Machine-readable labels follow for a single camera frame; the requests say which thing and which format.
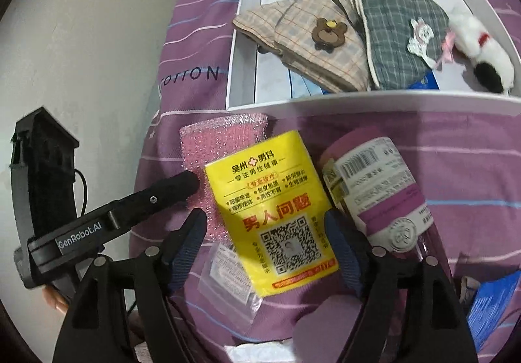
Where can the beige plaid pouch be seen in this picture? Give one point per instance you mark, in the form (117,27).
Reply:
(256,23)

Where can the blue packet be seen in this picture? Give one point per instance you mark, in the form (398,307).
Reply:
(494,306)

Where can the person's left hand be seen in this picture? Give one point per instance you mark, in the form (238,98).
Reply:
(55,298)

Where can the blue paper piece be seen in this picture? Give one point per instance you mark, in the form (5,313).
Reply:
(423,82)

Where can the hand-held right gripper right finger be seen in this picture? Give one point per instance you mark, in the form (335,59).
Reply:
(338,241)

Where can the beige plaid pouch bear patch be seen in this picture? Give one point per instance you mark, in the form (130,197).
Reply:
(317,57)

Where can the white plush dog toy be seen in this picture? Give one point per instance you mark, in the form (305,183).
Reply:
(484,45)

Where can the pink bubble wrap bag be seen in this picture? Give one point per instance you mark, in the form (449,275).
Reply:
(211,143)

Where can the green plaid pouch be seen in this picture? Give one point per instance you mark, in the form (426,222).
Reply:
(390,17)

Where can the purple striped blanket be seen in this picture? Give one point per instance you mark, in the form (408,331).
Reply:
(468,167)

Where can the white paper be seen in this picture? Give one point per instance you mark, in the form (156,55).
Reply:
(256,353)

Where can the yellow printed packet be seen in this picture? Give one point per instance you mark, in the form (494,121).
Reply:
(264,184)

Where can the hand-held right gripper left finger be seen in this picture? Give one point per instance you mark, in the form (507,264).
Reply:
(191,241)

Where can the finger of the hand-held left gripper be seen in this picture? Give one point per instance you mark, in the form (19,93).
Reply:
(175,184)

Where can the white cardboard box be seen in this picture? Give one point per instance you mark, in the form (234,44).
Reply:
(366,102)

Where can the clear zip bag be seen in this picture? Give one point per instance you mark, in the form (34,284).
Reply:
(228,298)

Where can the purple labelled bottle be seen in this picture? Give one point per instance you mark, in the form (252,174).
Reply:
(390,200)

